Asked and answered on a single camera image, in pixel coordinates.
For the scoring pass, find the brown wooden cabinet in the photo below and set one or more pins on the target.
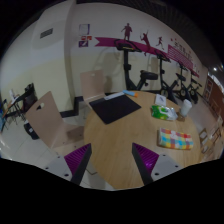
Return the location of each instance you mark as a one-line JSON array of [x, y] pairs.
[[214, 97]]

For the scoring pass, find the wooden chair right side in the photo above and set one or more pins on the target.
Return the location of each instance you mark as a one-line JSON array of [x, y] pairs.
[[212, 142]]

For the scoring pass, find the beige wooden chair near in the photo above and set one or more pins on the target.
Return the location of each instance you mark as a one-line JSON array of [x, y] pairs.
[[47, 122]]

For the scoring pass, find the green wet wipes pack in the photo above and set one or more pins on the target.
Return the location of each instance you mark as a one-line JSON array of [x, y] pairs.
[[163, 113]]

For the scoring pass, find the blue orange flat object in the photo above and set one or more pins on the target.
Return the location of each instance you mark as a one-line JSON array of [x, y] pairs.
[[130, 93]]

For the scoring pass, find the wall air vent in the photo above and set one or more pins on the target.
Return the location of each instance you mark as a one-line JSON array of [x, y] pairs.
[[46, 33]]

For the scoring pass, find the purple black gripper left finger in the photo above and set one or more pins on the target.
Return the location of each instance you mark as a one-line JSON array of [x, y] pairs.
[[77, 162]]

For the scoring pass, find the wall poster frames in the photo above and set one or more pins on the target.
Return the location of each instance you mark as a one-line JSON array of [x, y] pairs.
[[84, 35]]

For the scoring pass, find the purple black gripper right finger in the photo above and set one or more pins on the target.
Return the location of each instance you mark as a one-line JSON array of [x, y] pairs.
[[145, 160]]

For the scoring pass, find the small white box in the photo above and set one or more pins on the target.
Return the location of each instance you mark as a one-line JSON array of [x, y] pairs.
[[160, 100]]

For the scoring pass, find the black rectangular table mat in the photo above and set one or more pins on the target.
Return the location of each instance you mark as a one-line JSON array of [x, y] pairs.
[[114, 109]]

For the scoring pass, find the colourful checkered folded towel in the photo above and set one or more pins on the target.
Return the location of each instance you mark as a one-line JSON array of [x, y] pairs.
[[175, 140]]

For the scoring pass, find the beige wooden chair far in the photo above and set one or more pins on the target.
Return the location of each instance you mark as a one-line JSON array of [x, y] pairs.
[[92, 86]]

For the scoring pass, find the black desk with clutter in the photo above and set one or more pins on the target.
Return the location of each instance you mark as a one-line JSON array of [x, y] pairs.
[[20, 104]]

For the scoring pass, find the brown cup coaster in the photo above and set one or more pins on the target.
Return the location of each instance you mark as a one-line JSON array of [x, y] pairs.
[[180, 117]]

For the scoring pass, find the beige wooden chair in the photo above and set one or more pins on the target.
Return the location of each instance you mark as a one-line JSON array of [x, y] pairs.
[[92, 86], [47, 122]]

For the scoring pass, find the white flat remote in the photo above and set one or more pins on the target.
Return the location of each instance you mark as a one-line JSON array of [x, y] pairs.
[[115, 95]]

